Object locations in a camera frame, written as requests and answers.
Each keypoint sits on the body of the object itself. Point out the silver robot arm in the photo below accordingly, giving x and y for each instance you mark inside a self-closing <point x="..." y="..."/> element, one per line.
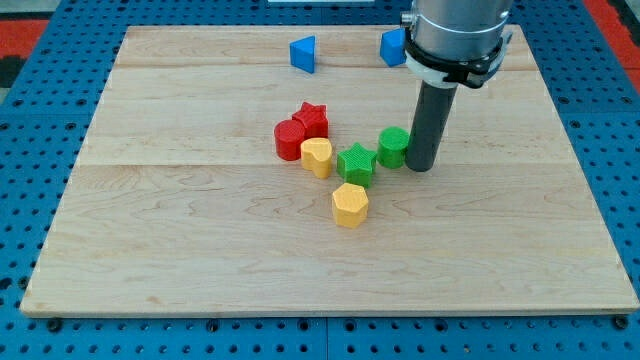
<point x="456" y="42"/>

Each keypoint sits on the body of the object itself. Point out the yellow heart block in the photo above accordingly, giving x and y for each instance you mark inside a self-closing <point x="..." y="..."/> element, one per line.
<point x="316" y="156"/>

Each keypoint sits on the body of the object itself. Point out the yellow hexagon block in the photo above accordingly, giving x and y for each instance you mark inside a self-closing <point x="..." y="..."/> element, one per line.
<point x="349" y="205"/>

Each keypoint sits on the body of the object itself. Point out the green star block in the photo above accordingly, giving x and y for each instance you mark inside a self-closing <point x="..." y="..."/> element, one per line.
<point x="357" y="164"/>

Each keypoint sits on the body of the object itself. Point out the red cylinder block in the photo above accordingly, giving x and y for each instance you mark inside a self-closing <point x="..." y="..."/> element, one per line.
<point x="288" y="135"/>

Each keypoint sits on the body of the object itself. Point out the red star block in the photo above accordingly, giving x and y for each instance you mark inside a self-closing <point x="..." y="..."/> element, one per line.
<point x="314" y="120"/>

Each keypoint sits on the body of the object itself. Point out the green cylinder block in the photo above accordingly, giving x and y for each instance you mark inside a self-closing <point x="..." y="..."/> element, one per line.
<point x="392" y="146"/>

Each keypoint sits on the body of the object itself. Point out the wooden board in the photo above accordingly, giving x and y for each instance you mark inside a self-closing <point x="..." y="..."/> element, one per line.
<point x="178" y="205"/>

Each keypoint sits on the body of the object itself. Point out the blue triangle block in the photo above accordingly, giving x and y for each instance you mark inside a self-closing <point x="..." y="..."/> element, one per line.
<point x="302" y="54"/>

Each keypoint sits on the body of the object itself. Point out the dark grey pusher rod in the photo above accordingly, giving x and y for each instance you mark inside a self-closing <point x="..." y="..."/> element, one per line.
<point x="430" y="118"/>

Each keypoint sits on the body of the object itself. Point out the blue cube block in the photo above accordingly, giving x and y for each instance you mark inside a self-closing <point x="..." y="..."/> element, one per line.
<point x="392" y="47"/>

